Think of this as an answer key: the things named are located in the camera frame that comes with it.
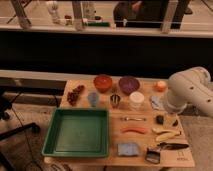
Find green plastic tray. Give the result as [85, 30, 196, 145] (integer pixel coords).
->
[42, 108, 109, 158]

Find orange bowl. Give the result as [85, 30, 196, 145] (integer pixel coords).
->
[93, 74, 112, 93]

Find yellow banana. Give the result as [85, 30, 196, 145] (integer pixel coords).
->
[152, 128, 181, 142]

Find white lidded container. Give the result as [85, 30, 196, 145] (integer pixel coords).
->
[129, 91, 145, 109]

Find metal cup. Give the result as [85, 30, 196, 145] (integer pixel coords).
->
[110, 94, 121, 108]

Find white bottle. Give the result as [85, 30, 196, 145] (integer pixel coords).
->
[46, 1, 60, 24]

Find wooden board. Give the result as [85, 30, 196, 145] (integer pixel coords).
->
[44, 78, 196, 168]

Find red grape bunch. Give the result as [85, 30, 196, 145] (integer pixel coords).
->
[67, 85, 85, 106]

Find person in dark clothes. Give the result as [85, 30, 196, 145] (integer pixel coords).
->
[112, 0, 192, 29]

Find black handled brush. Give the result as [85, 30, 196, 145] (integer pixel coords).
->
[145, 142, 189, 164]

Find purple bowl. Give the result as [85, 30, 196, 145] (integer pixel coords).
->
[118, 76, 140, 95]

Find blue grey cloth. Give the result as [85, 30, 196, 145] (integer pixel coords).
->
[150, 96, 164, 110]

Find orange fruit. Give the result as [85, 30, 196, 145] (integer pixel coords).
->
[155, 81, 167, 92]

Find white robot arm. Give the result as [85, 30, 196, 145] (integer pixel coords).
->
[162, 67, 213, 118]

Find metal spoon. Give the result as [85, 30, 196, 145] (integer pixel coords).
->
[120, 117, 146, 121]

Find black eraser block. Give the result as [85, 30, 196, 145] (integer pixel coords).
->
[156, 115, 164, 125]

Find small blue cup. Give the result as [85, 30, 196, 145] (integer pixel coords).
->
[87, 92, 99, 107]

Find blue sponge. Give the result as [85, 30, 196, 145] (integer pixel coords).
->
[117, 142, 139, 157]

